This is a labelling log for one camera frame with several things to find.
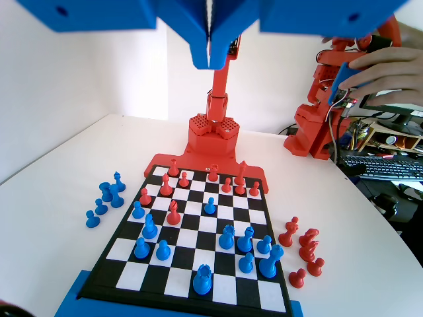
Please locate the red leader arm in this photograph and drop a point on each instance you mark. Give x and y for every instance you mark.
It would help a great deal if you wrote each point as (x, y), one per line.
(307, 125)

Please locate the red robot arm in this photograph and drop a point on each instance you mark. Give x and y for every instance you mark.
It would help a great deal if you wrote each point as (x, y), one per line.
(219, 86)

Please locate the red chess rook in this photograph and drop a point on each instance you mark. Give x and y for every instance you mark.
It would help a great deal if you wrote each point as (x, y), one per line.
(213, 172)
(287, 236)

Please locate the red chess pawn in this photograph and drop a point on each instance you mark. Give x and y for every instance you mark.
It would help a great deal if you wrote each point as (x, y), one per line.
(315, 267)
(297, 278)
(226, 185)
(144, 197)
(183, 180)
(253, 189)
(294, 220)
(239, 189)

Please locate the blue chess pawn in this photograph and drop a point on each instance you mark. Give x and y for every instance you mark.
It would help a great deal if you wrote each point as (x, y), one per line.
(163, 250)
(92, 220)
(137, 209)
(142, 248)
(100, 207)
(264, 245)
(209, 205)
(246, 263)

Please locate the blue chess bishop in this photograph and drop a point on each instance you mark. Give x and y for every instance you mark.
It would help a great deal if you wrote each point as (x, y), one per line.
(245, 238)
(150, 226)

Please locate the red chess knight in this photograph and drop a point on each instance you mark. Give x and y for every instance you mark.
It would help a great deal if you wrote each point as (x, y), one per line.
(309, 236)
(308, 252)

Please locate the person's hand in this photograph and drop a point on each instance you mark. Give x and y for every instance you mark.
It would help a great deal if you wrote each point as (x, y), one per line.
(390, 76)

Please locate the black monitor stand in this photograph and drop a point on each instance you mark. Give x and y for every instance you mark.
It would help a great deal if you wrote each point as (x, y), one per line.
(400, 119)

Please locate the wooden desk organizer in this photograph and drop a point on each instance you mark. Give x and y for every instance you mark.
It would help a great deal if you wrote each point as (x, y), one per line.
(390, 138)

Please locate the black and white chessboard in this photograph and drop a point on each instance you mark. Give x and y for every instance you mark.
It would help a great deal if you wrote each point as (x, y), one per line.
(198, 231)

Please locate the black computer keyboard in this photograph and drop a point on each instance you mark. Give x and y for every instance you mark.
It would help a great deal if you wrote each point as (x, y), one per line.
(383, 166)

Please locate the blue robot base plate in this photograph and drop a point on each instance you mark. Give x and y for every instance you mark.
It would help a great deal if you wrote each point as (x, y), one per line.
(99, 300)

